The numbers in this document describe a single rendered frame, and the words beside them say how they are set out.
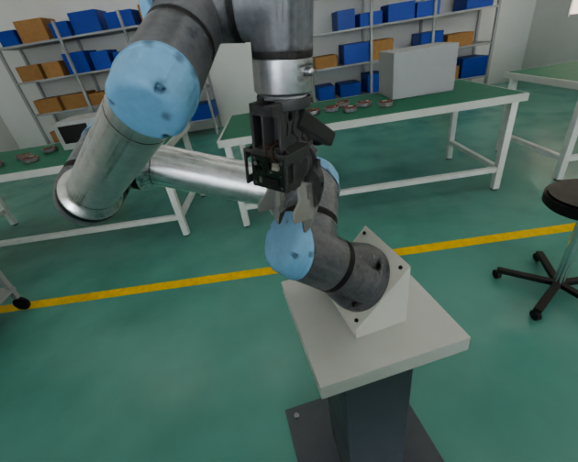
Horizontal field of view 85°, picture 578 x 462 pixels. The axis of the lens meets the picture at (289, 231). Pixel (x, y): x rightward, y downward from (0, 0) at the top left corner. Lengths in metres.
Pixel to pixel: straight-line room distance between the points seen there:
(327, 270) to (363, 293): 0.10
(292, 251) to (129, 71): 0.36
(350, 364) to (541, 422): 1.05
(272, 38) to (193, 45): 0.09
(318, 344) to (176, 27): 0.59
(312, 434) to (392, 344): 0.79
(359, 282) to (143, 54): 0.50
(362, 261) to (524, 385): 1.16
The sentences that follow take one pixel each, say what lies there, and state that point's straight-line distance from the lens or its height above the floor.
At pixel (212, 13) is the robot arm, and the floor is 1.33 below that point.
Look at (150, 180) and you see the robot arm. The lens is 0.69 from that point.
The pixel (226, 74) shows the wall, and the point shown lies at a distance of 6.47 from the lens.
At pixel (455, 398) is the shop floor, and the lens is 1.56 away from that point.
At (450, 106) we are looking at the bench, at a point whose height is 0.74.
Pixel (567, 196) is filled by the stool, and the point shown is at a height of 0.56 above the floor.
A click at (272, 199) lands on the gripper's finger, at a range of 0.52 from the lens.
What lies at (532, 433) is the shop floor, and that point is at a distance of 1.58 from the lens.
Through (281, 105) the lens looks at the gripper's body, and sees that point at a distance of 0.41.
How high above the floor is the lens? 1.30
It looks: 31 degrees down
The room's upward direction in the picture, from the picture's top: 9 degrees counter-clockwise
